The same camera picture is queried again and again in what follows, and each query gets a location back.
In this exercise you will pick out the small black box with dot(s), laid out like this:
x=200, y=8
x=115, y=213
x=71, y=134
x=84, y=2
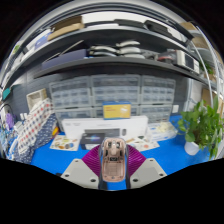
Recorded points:
x=91, y=140

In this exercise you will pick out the colourful sticker sheet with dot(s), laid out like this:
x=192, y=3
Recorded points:
x=64, y=143
x=143, y=144

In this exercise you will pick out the long white keyboard box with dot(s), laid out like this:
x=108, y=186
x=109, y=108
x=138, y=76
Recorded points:
x=76, y=124

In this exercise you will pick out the green plant in white pot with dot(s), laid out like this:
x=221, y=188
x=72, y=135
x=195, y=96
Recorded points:
x=200, y=126

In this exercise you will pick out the yellow and blue box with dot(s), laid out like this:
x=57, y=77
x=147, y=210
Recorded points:
x=116, y=110

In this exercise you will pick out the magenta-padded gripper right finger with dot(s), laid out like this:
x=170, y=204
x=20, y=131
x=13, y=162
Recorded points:
x=148, y=170

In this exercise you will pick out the red white checked cloth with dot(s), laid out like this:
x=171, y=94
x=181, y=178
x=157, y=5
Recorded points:
x=33, y=120

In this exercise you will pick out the white metal shelf unit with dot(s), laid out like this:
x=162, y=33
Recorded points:
x=208, y=96

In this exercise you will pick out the transparent pink computer mouse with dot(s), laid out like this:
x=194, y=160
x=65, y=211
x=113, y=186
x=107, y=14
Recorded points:
x=113, y=163

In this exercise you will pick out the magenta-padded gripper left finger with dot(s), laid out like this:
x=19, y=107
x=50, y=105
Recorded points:
x=77, y=171

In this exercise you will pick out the white glove box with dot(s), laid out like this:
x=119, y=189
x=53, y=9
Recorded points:
x=161, y=131

